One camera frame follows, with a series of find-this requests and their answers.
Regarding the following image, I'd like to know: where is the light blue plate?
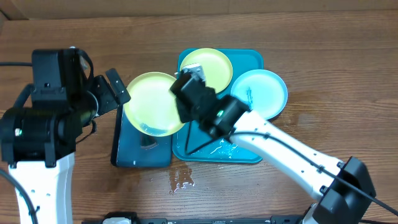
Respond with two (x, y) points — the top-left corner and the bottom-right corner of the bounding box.
(231, 69), (289, 119)

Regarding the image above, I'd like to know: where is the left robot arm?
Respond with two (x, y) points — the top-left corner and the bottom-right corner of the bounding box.
(1, 48), (131, 223)

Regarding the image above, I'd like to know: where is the green and yellow sponge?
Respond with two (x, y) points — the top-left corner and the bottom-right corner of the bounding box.
(140, 134), (158, 150)

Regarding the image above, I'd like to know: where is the large teal serving tray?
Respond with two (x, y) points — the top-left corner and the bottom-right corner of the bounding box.
(172, 49), (264, 164)

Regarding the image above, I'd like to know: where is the yellow plate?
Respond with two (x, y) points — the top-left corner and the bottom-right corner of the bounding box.
(123, 72), (184, 137)
(179, 48), (233, 93)

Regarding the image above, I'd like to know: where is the small black water tray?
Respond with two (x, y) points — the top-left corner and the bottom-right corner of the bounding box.
(110, 106), (172, 168)

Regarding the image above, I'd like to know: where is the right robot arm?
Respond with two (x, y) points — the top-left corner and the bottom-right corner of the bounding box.
(170, 74), (376, 223)

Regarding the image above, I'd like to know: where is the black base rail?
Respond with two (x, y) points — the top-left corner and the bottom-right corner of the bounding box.
(81, 211), (312, 224)

